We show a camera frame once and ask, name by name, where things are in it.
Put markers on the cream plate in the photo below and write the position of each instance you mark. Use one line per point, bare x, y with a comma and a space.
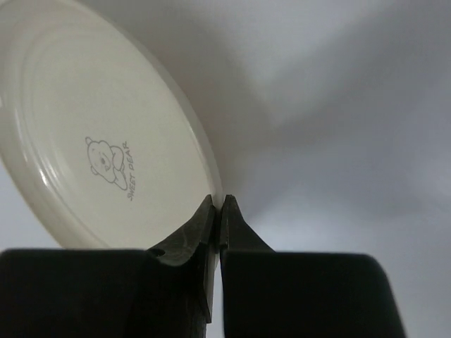
100, 141

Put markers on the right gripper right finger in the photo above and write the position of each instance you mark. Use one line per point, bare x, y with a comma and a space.
267, 293

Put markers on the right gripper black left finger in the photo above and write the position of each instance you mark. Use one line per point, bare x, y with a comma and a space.
164, 291

